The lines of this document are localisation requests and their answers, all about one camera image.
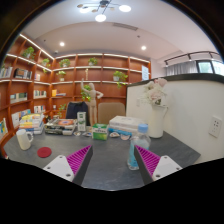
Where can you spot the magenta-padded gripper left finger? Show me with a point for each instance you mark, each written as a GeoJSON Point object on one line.
{"type": "Point", "coordinates": [65, 166]}

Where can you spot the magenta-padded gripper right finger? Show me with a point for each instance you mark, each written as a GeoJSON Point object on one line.
{"type": "Point", "coordinates": [160, 168]}

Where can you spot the clear blue-capped water bottle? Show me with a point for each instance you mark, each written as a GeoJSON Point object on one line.
{"type": "Point", "coordinates": [140, 138]}

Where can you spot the flat round red coaster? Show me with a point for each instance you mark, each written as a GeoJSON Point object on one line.
{"type": "Point", "coordinates": [44, 152]}

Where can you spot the small colourful badge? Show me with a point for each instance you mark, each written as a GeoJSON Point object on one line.
{"type": "Point", "coordinates": [114, 134]}
{"type": "Point", "coordinates": [125, 137]}
{"type": "Point", "coordinates": [87, 134]}
{"type": "Point", "coordinates": [77, 133]}

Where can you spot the dark book stack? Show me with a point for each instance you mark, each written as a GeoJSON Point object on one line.
{"type": "Point", "coordinates": [60, 126]}

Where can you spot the white vase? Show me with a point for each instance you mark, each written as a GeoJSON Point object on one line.
{"type": "Point", "coordinates": [156, 123]}

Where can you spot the green white drink carton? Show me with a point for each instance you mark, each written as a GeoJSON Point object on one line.
{"type": "Point", "coordinates": [81, 121]}

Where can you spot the green white tissue box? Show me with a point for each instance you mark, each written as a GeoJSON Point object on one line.
{"type": "Point", "coordinates": [100, 132]}

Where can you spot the white mug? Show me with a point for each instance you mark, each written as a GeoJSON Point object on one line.
{"type": "Point", "coordinates": [23, 140]}

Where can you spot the colourful book stack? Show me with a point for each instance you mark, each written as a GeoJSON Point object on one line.
{"type": "Point", "coordinates": [31, 124]}

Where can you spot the dark chair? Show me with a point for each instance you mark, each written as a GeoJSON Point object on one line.
{"type": "Point", "coordinates": [76, 111]}

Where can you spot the white book stack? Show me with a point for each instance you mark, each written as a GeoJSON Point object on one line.
{"type": "Point", "coordinates": [125, 122]}

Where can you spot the beige chair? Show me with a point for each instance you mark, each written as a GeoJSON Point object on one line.
{"type": "Point", "coordinates": [111, 112]}

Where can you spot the wooden artist mannequin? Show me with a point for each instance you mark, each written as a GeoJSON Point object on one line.
{"type": "Point", "coordinates": [92, 100]}

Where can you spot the wooden shelf unit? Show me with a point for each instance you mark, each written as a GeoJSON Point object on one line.
{"type": "Point", "coordinates": [110, 88]}

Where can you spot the grey curtain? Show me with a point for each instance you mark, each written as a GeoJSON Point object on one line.
{"type": "Point", "coordinates": [181, 69]}

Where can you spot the window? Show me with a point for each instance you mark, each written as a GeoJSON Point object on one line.
{"type": "Point", "coordinates": [210, 67]}

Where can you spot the recessed ceiling light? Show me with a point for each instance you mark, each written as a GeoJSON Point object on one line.
{"type": "Point", "coordinates": [62, 44]}
{"type": "Point", "coordinates": [143, 48]}

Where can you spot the ceiling air vent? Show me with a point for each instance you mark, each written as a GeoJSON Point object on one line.
{"type": "Point", "coordinates": [125, 26]}

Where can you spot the branched ceiling lamp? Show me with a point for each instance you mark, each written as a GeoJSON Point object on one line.
{"type": "Point", "coordinates": [100, 17]}

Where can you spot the white wall socket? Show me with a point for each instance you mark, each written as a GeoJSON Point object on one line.
{"type": "Point", "coordinates": [215, 126]}

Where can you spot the white wall switch plate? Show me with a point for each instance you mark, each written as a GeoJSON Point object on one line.
{"type": "Point", "coordinates": [138, 102]}

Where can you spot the black track light rail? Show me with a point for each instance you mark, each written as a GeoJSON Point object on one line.
{"type": "Point", "coordinates": [191, 54]}

